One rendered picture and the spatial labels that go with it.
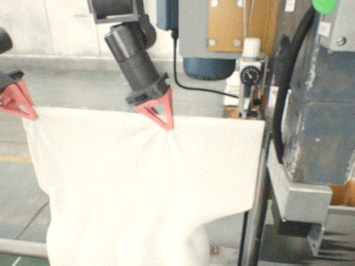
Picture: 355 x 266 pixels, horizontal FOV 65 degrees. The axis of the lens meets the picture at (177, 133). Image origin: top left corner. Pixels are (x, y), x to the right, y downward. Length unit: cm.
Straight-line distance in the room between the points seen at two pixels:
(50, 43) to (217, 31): 593
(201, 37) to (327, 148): 44
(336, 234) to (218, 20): 71
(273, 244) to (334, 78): 74
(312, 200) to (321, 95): 14
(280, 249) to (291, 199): 64
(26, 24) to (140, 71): 626
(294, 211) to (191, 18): 49
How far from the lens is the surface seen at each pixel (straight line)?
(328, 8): 30
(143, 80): 50
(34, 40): 669
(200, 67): 76
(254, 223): 111
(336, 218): 98
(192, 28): 72
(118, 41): 50
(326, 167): 40
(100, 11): 51
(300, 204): 41
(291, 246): 103
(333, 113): 37
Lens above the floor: 128
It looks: 25 degrees down
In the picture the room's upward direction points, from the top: straight up
